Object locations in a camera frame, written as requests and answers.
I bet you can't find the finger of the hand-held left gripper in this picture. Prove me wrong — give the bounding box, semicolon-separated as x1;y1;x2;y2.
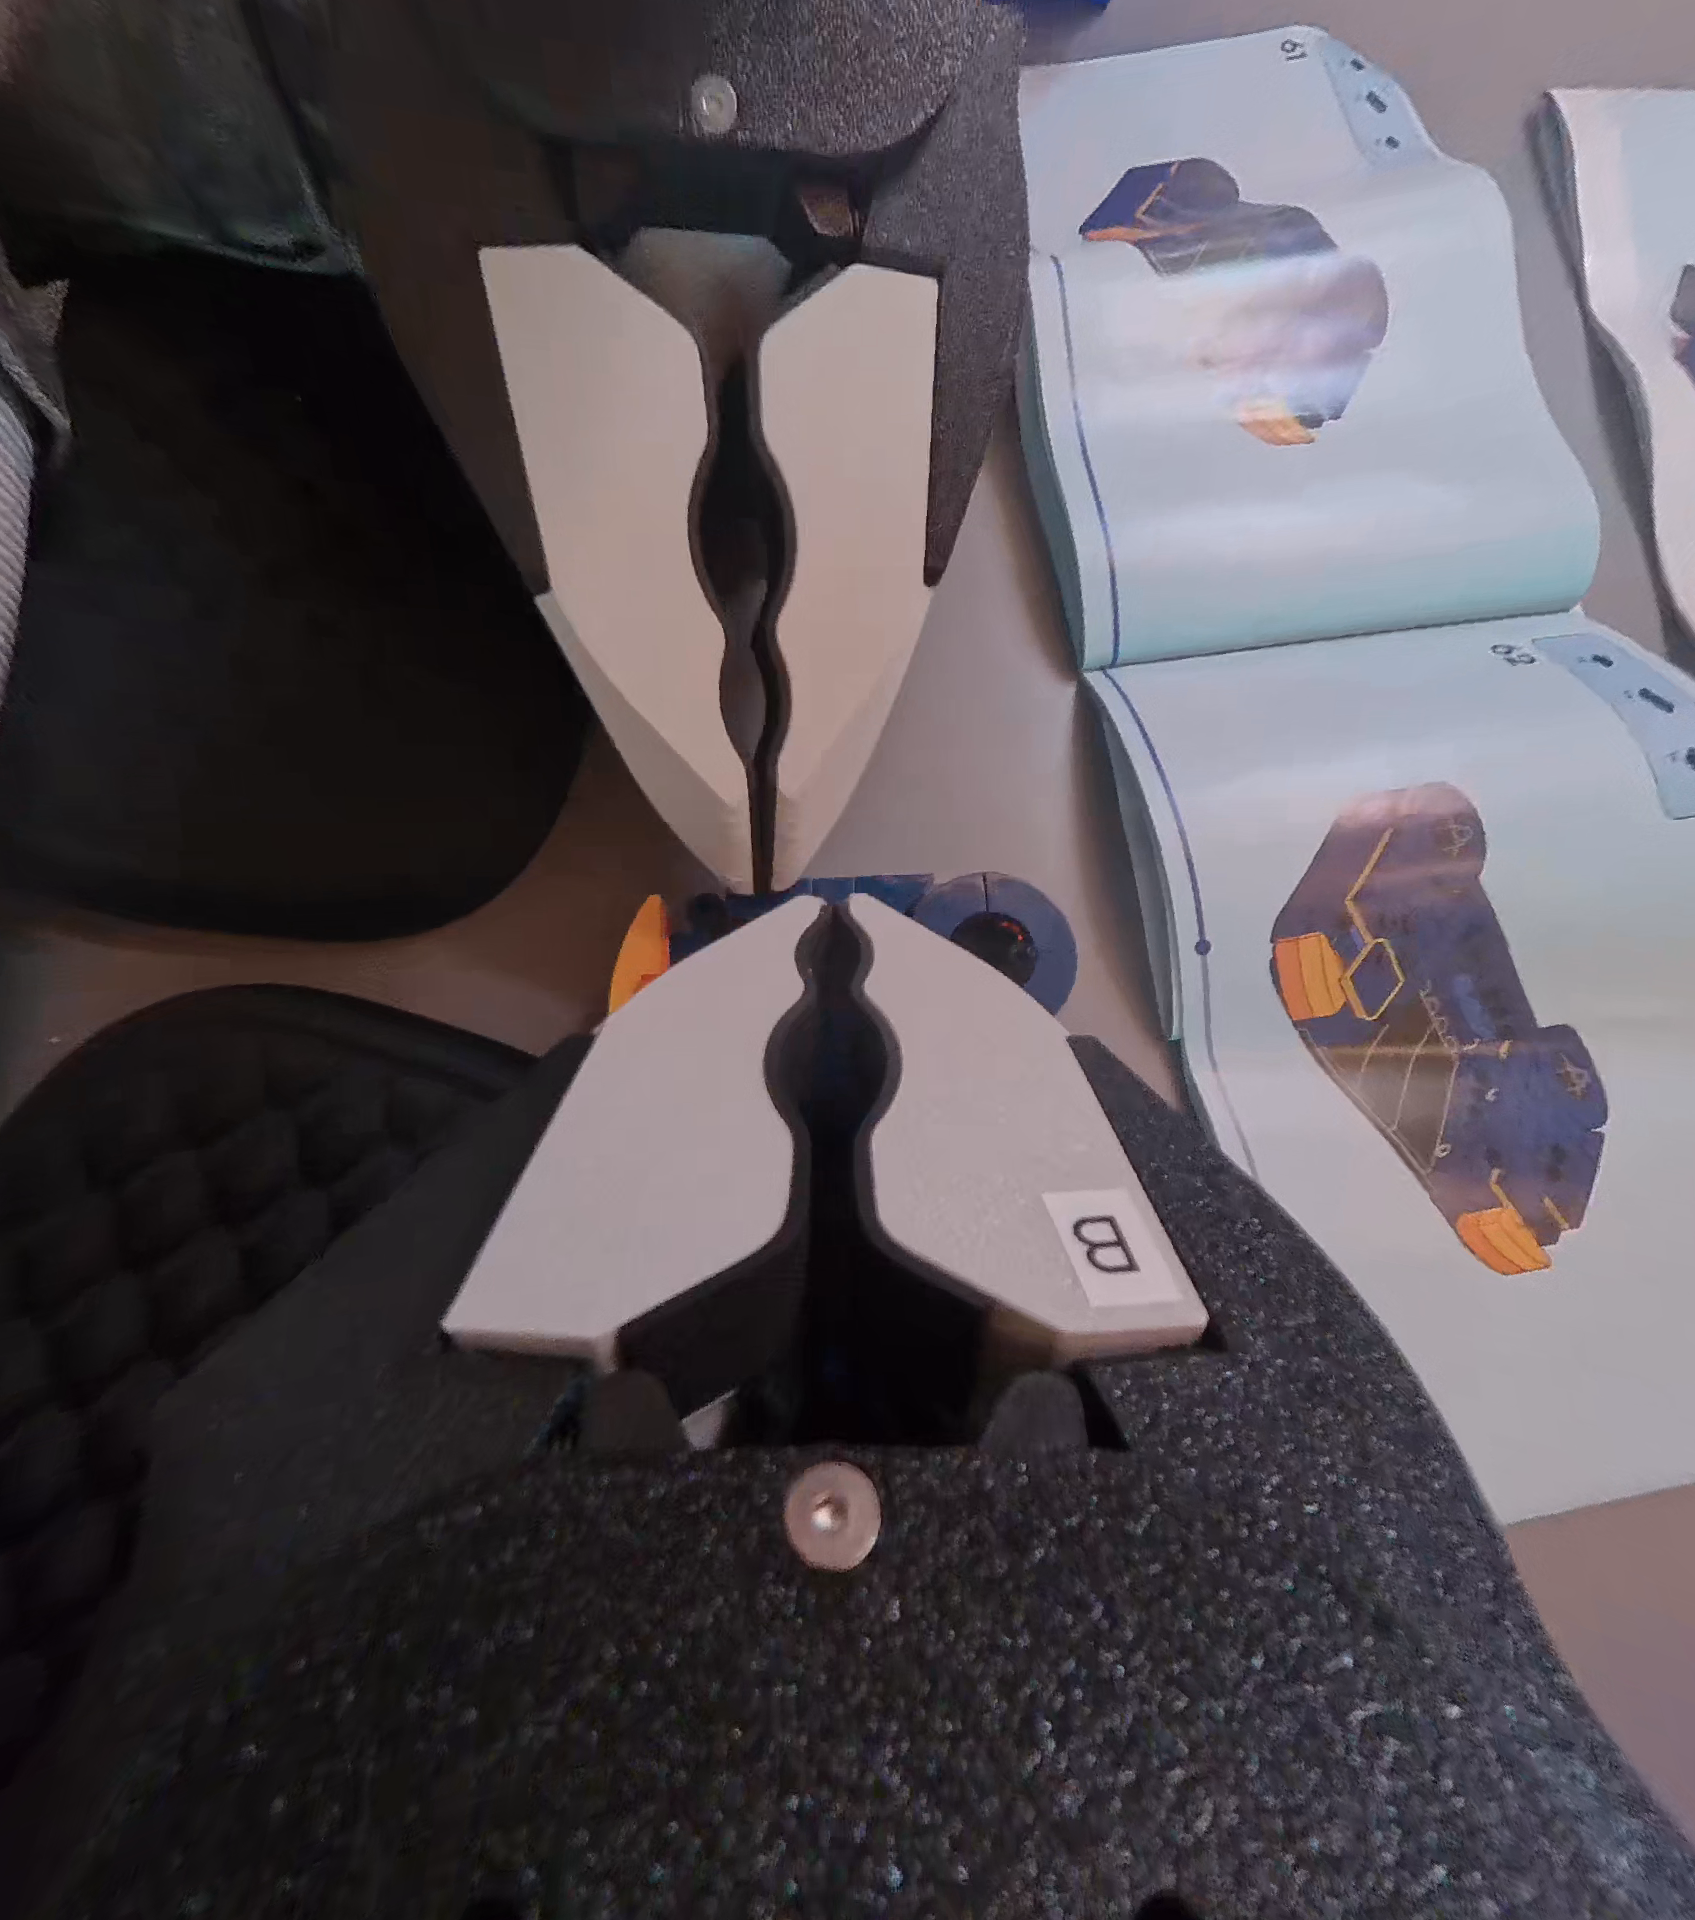
475;243;774;889
749;263;944;885

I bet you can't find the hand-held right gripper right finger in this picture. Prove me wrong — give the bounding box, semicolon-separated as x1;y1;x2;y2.
843;896;1210;1418

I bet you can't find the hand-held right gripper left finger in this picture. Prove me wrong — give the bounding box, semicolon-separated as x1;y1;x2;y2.
440;896;838;1418

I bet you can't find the blue orange brick model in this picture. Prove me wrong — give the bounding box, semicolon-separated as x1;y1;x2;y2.
607;871;1082;1201

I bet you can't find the person's left forearm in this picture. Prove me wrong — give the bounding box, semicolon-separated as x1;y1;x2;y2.
0;0;370;293

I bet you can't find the black bumpy cushion pad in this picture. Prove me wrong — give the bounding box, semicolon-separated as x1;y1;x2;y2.
0;981;556;1890

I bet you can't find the instruction booklet purple model cover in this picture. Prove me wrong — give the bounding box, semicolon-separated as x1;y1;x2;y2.
1534;85;1695;689

